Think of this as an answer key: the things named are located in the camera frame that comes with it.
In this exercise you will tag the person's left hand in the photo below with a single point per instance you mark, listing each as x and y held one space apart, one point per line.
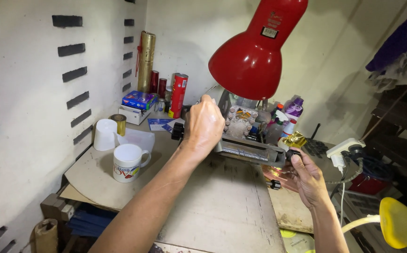
203 123

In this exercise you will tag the person's right hand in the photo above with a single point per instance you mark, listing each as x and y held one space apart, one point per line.
307 179

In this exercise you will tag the person's left fingers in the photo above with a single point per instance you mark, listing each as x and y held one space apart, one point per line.
207 102

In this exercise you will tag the metal hot stamping press machine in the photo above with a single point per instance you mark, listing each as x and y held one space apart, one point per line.
247 137

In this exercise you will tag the red cylindrical snack can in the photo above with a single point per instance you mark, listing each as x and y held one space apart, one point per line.
178 95

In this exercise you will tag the dark red foil roll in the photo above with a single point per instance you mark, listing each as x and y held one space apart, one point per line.
154 81
162 88

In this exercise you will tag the blue printed leaflet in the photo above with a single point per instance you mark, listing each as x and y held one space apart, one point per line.
159 124

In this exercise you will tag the red desk lamp shade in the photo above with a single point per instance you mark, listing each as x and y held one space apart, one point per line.
254 52

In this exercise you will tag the blue cardboard box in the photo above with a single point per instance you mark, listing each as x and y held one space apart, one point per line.
138 99

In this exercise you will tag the tall gold foil roll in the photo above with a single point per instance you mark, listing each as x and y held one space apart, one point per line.
146 61

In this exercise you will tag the clear spray bottle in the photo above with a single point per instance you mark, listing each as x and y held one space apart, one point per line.
276 128

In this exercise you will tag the white cardboard box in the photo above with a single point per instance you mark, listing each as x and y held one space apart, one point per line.
134 114

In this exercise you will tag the white translucent plastic sheet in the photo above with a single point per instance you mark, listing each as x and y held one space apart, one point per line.
138 138

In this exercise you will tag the white bottle with red cap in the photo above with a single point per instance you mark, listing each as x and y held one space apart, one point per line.
288 128

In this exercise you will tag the purple cap bottle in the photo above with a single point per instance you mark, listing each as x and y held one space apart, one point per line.
294 107

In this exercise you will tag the small gold foil roll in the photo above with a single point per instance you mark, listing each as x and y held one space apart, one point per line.
119 123

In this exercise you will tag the crumpled gold foil piece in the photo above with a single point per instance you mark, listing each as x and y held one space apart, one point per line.
294 140

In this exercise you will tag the white printed mug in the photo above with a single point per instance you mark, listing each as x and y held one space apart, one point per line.
128 163

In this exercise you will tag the black knob bolt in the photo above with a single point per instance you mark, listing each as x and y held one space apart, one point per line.
273 184

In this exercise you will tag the white paper roll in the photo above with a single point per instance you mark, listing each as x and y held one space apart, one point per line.
105 135

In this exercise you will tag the white power strip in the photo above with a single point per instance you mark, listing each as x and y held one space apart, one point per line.
344 147

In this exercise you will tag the stack of blue sheets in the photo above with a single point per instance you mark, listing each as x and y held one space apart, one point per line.
89 222

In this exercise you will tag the red plastic container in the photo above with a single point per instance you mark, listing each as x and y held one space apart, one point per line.
363 183

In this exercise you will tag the dark wooden shelf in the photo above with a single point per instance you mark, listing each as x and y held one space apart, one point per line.
397 123

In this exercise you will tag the purple cloth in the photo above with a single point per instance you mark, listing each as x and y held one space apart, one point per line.
400 42

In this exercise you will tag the brown cardboard tube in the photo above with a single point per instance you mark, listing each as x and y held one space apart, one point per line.
45 236

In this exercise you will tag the yellow flexible desk lamp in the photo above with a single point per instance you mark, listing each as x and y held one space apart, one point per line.
390 223

